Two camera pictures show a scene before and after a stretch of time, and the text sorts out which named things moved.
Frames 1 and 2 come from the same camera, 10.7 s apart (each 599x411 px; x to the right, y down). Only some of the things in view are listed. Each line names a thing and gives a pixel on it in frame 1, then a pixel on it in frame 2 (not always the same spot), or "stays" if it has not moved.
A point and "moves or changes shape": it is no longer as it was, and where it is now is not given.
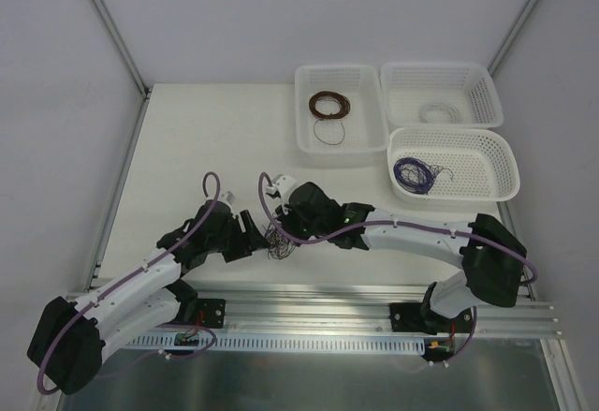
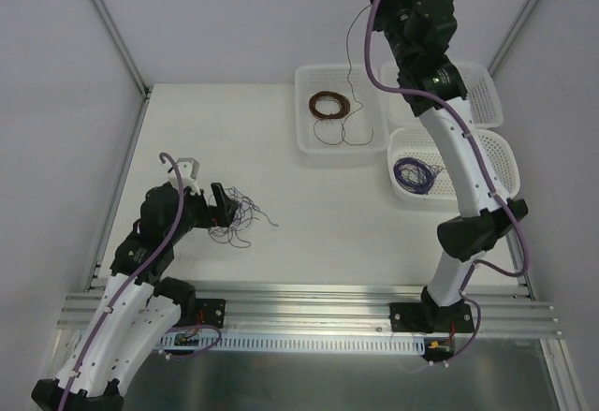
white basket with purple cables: (484, 168) stays
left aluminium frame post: (111, 27) stays
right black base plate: (412, 317) stays
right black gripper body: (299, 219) → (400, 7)
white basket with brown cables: (362, 130) stays
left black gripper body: (241, 236) → (217, 206)
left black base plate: (213, 312) stays
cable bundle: (279, 244) moves or changes shape
